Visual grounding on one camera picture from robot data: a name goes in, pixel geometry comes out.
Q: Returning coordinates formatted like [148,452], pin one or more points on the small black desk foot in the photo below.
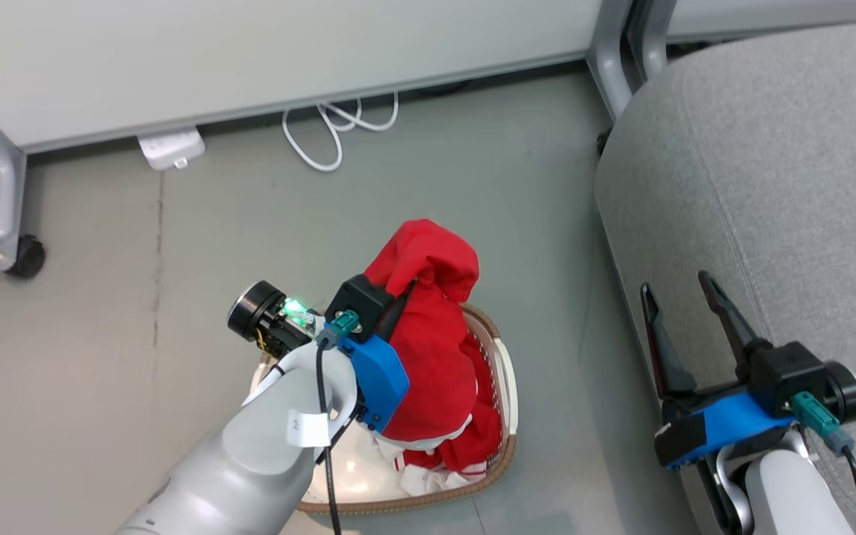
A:
[602,141]

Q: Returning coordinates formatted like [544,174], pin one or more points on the white power strip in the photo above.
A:
[172,148]

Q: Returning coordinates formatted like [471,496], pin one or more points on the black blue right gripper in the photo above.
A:
[740,420]

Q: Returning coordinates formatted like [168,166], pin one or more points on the black caster wheel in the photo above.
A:
[28,256]

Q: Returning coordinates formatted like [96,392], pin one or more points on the white desk panel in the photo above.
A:
[785,15]
[250,52]

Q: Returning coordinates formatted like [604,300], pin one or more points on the cream laundry basket brown rim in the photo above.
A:
[354,475]

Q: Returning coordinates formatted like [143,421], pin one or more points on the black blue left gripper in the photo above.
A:
[372,371]

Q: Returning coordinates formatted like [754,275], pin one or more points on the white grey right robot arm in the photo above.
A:
[792,498]

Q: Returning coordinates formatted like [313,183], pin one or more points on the red garment with white trim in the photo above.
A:
[435,349]

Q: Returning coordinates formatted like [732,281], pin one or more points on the grey fabric sofa seat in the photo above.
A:
[785,186]

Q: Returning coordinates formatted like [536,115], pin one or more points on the grey metal desk leg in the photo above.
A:
[651,37]
[610,52]

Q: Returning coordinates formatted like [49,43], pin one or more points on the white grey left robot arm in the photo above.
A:
[250,461]

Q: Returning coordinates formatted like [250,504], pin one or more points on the white paper tag on arm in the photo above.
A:
[307,429]

